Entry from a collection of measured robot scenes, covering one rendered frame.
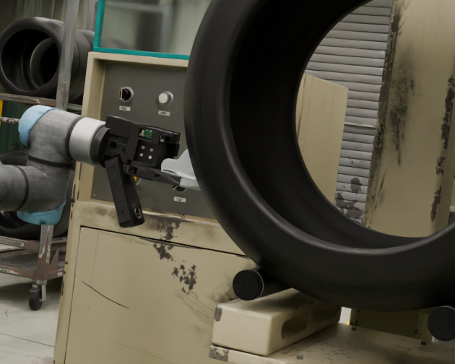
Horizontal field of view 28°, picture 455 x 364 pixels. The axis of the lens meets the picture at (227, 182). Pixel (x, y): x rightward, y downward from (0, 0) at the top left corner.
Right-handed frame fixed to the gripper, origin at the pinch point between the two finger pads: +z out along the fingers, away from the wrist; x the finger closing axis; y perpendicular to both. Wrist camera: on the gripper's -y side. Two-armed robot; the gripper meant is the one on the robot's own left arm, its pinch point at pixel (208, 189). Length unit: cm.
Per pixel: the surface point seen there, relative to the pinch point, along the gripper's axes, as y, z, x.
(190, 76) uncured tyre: 16.4, -2.6, -9.8
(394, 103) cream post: 20.1, 18.2, 27.7
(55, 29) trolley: 25, -247, 297
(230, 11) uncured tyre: 26.3, 2.4, -12.0
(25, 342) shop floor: -125, -178, 230
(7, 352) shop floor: -124, -172, 209
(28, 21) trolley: 26, -266, 296
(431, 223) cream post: 1.7, 29.6, 27.8
